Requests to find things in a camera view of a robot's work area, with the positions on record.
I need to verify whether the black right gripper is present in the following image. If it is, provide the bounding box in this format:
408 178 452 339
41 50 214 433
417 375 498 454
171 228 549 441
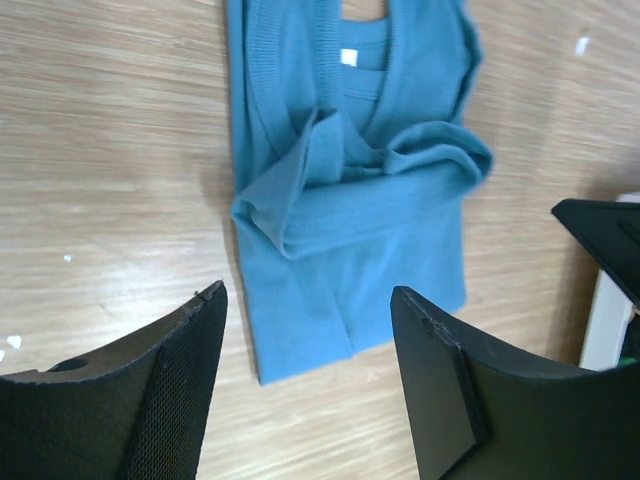
551 199 640 307

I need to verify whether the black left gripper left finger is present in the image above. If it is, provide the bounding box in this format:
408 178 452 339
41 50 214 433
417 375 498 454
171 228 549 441
1 281 228 479

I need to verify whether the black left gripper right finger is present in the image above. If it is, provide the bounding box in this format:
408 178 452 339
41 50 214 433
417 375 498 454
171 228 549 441
391 287 639 479

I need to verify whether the blue tank top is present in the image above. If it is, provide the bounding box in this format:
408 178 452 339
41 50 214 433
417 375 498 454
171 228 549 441
226 1 493 385

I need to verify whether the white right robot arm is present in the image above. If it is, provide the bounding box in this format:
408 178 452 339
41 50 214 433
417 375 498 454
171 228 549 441
551 192 639 371

